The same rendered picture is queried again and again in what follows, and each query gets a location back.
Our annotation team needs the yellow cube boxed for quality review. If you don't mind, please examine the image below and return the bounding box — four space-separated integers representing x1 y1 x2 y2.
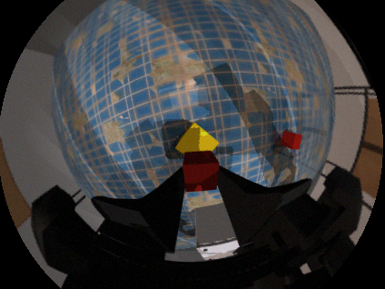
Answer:
175 123 219 154

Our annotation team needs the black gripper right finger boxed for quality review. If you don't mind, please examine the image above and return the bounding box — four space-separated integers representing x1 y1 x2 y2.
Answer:
217 166 312 247

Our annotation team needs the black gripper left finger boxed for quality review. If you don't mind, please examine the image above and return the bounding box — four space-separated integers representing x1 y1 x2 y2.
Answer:
91 167 185 254

